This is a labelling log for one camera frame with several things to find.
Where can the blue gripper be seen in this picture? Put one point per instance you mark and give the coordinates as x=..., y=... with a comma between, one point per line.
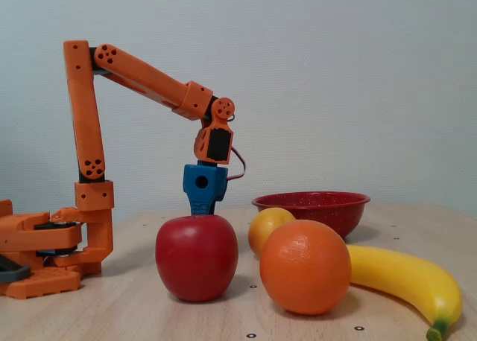
x=204, y=189

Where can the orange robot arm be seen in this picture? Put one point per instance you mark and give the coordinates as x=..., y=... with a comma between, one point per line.
x=85, y=114

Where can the red speckled bowl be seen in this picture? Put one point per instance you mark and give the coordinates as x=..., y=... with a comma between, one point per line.
x=328, y=210

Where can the red apple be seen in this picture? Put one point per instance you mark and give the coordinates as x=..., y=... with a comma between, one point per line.
x=196, y=258

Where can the orange fruit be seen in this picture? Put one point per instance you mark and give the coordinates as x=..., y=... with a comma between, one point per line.
x=305, y=267

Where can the dark grey table clamp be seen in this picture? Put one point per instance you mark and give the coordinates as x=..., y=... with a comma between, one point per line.
x=15, y=273

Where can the yellow banana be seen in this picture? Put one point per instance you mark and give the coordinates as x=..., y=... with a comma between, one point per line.
x=410, y=277

